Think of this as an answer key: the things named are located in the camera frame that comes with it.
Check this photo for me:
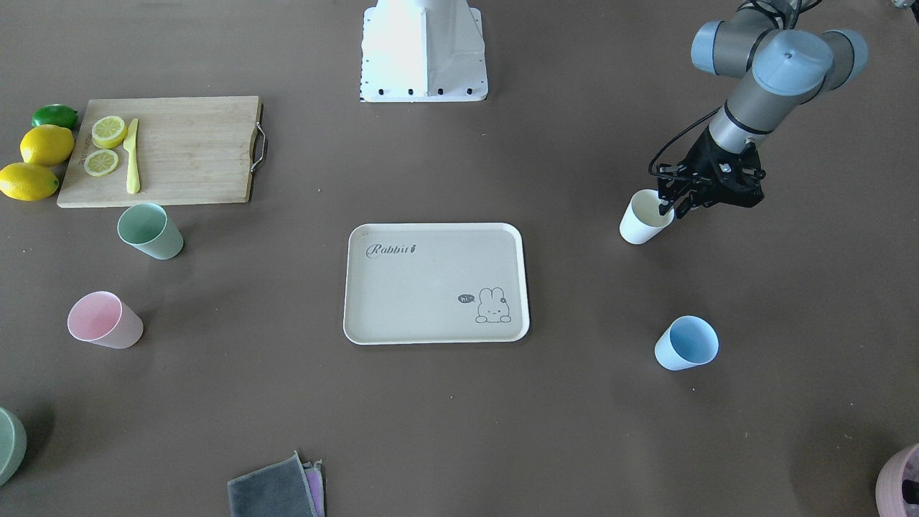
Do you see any yellow lemon near board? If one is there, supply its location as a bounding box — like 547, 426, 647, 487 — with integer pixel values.
19, 124, 75, 167

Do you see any blue cup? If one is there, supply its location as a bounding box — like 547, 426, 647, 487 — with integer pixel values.
654, 315, 719, 371

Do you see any purple cloth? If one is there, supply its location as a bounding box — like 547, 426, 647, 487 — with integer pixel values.
303, 460, 326, 517

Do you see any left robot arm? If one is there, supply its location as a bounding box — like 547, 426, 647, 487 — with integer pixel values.
649, 1, 869, 218

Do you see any grey cloth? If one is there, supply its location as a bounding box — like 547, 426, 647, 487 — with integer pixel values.
227, 454, 313, 516

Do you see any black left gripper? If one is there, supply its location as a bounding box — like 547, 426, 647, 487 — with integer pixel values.
656, 132, 765, 220

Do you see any green cup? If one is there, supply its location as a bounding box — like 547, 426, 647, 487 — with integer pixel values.
117, 203, 184, 261

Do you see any green bowl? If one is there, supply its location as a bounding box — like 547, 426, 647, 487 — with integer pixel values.
0, 408, 27, 485

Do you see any green lime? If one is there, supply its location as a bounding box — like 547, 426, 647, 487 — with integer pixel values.
32, 104, 79, 130

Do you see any yellow plastic knife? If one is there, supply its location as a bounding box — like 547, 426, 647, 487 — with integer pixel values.
122, 118, 141, 195

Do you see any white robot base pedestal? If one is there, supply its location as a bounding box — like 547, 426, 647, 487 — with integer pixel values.
359, 1, 488, 103

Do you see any pink cup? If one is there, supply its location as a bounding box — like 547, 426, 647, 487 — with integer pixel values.
67, 291, 144, 349

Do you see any bamboo cutting board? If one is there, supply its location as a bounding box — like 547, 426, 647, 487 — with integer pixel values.
57, 96, 262, 208

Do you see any lemon slice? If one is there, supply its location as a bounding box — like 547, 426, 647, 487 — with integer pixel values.
83, 149, 119, 177
91, 116, 128, 149

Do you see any beige rabbit tray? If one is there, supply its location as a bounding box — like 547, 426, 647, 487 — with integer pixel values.
342, 223, 531, 345

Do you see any lemon slice lower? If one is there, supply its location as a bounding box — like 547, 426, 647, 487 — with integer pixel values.
83, 149, 119, 177

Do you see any pink bowl with ice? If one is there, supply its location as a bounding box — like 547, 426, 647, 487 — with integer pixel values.
875, 444, 918, 516

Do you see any lemon slice upper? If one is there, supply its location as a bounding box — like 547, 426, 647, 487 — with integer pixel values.
91, 116, 128, 149

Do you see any yellow lemon front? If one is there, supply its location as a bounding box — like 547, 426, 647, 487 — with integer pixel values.
1, 162, 60, 202

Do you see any cream white cup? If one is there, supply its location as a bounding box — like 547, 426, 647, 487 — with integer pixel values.
620, 189, 675, 245

